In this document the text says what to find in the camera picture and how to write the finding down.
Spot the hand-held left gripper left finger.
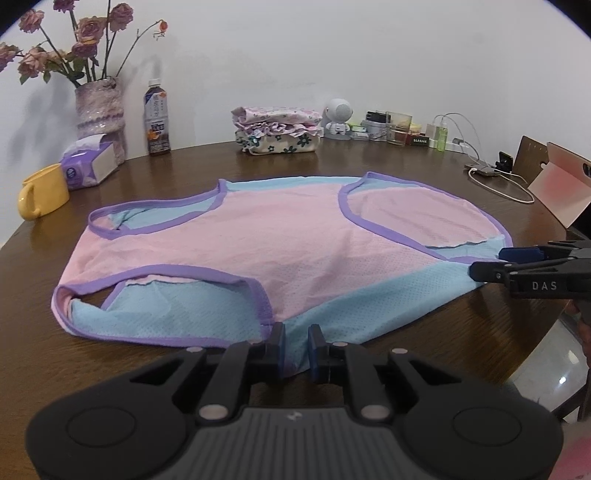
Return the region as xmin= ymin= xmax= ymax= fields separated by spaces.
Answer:
xmin=131 ymin=322 xmax=286 ymax=425

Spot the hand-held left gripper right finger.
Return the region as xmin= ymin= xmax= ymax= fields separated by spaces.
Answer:
xmin=307 ymin=323 xmax=462 ymax=425

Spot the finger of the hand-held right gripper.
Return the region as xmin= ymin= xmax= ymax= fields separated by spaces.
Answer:
xmin=499 ymin=240 xmax=591 ymax=263
xmin=470 ymin=260 xmax=546 ymax=283

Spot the pink blue mesh vest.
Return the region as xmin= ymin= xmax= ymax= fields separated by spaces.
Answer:
xmin=52 ymin=172 xmax=514 ymax=374

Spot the pink cardboard stand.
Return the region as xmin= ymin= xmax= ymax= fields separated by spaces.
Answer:
xmin=527 ymin=142 xmax=591 ymax=228

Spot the brown wooden board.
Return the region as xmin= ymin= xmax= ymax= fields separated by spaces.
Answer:
xmin=512 ymin=135 xmax=555 ymax=185

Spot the clear glass cup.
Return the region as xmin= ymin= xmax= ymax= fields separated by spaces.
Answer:
xmin=385 ymin=112 xmax=413 ymax=147

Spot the person's pink clothing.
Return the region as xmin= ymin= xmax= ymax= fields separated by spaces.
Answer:
xmin=547 ymin=415 xmax=591 ymax=480

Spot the grey tin can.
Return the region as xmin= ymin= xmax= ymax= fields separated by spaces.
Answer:
xmin=361 ymin=119 xmax=387 ymax=141

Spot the folded floral cloth stack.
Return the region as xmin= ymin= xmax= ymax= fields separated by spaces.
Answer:
xmin=235 ymin=131 xmax=321 ymax=158

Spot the white robot speaker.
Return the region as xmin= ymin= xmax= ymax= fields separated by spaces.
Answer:
xmin=322 ymin=98 xmax=354 ymax=140

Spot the purple ruffled folded cloth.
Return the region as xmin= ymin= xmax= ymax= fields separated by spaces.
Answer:
xmin=235 ymin=121 xmax=322 ymax=139

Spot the pink floral folded cloth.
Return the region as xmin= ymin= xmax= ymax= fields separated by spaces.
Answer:
xmin=231 ymin=105 xmax=322 ymax=125

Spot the tea bottle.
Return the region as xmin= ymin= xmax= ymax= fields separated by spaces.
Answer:
xmin=143 ymin=78 xmax=171 ymax=157

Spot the purple tissue pack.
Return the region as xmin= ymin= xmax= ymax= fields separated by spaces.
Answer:
xmin=59 ymin=134 xmax=118 ymax=191

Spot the yellow mug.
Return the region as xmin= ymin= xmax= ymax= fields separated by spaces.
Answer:
xmin=17 ymin=165 xmax=71 ymax=221

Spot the fuzzy pink vase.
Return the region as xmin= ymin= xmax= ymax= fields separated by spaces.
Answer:
xmin=75 ymin=76 xmax=127 ymax=167

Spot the dried pink roses bouquet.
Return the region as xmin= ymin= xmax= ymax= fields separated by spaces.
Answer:
xmin=0 ymin=0 xmax=169 ymax=88

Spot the smartphone with white cable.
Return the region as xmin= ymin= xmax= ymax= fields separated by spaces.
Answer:
xmin=468 ymin=167 xmax=535 ymax=205

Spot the white looped cable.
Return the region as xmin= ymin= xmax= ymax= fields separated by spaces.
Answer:
xmin=431 ymin=113 xmax=483 ymax=162

